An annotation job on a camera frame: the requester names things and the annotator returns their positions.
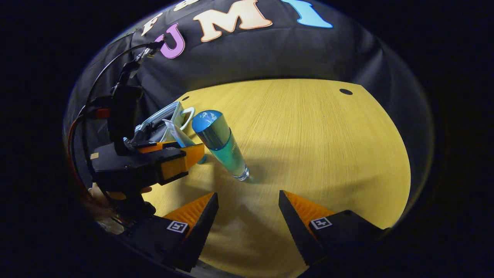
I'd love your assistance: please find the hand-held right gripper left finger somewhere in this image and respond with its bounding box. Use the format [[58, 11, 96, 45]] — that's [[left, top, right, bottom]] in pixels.
[[122, 192, 219, 273]]

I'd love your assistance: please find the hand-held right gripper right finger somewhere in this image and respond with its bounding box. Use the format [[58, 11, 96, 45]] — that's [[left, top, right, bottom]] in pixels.
[[279, 190, 390, 267]]

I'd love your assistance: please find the white and blue tube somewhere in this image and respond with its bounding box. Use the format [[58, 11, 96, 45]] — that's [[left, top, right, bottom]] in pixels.
[[162, 119, 207, 164]]

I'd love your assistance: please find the light blue suitcase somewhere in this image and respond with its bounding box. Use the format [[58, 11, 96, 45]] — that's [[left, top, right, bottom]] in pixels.
[[135, 101, 195, 143]]

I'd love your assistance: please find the blue green glass bottle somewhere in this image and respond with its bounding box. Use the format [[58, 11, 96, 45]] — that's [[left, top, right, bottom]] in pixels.
[[192, 110, 250, 182]]

